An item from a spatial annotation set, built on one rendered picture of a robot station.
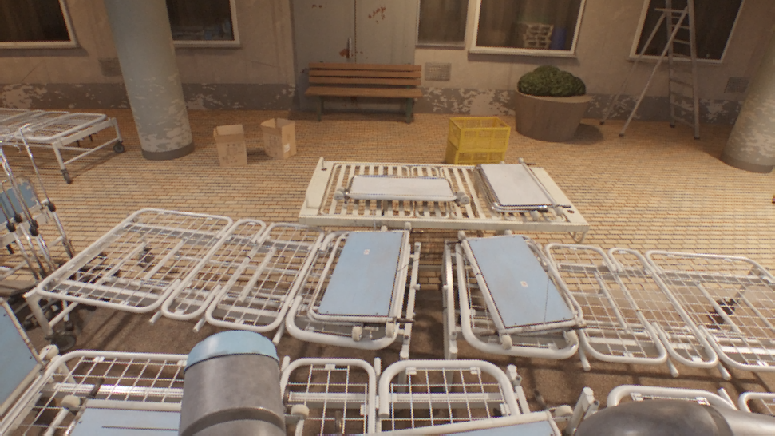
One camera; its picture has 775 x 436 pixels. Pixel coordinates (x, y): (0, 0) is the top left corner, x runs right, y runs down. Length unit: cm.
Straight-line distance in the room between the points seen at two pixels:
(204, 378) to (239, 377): 4
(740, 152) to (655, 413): 633
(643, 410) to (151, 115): 507
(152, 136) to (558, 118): 526
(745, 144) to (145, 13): 744
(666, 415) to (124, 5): 502
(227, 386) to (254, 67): 655
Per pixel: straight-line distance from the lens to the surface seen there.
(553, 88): 606
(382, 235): 233
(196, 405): 50
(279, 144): 484
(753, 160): 682
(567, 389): 253
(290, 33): 667
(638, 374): 280
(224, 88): 713
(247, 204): 399
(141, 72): 509
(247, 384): 50
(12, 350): 208
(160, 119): 519
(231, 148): 479
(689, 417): 58
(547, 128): 599
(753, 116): 672
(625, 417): 59
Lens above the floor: 189
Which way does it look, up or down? 28 degrees down
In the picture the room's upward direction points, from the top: 2 degrees clockwise
